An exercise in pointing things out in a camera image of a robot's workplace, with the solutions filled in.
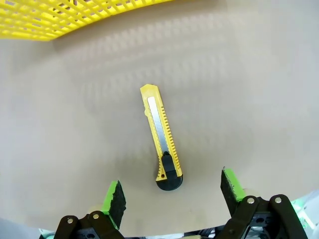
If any yellow utility knife black end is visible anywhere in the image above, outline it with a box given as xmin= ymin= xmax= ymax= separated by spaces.
xmin=139 ymin=84 xmax=184 ymax=192

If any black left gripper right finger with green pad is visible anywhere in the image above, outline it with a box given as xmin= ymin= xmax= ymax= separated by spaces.
xmin=220 ymin=168 xmax=309 ymax=239

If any yellow plastic shopping basket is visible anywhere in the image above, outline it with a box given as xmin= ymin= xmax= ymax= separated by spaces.
xmin=0 ymin=0 xmax=172 ymax=42

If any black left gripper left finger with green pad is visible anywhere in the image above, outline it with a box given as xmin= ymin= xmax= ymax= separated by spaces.
xmin=55 ymin=179 xmax=127 ymax=239

